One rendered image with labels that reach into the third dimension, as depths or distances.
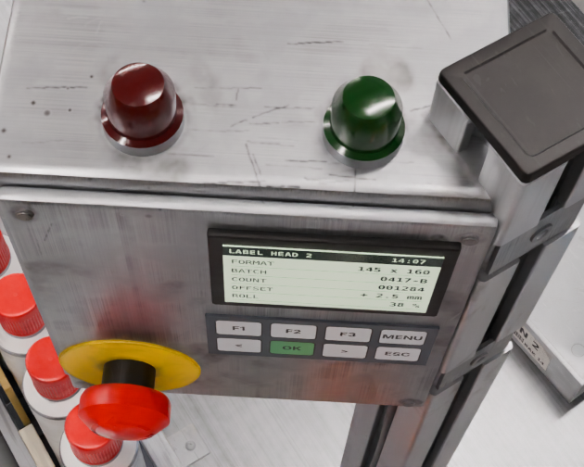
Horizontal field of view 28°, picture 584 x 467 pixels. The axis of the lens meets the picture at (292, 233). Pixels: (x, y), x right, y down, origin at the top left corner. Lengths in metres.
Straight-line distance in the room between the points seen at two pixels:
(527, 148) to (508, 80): 0.02
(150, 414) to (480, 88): 0.20
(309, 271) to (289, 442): 0.62
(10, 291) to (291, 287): 0.41
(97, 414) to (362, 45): 0.19
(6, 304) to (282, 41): 0.43
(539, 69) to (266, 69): 0.09
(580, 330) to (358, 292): 0.68
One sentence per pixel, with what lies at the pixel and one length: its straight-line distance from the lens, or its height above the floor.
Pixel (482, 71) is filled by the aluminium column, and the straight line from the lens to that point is 0.36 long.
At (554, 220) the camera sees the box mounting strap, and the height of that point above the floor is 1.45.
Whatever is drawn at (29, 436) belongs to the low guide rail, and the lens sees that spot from 0.93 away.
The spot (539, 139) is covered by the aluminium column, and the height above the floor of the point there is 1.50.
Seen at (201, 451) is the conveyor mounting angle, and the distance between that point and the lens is 1.00.
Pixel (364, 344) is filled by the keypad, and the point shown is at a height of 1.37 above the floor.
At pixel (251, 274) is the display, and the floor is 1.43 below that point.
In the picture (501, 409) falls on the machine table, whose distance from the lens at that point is 1.03.
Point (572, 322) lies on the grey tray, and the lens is 1.07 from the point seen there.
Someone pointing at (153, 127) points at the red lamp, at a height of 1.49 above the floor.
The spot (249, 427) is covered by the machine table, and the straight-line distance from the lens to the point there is 1.01.
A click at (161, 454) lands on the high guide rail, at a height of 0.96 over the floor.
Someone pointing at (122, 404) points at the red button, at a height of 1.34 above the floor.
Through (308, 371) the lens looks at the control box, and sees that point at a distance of 0.49.
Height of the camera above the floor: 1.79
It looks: 63 degrees down
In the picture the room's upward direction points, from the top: 4 degrees clockwise
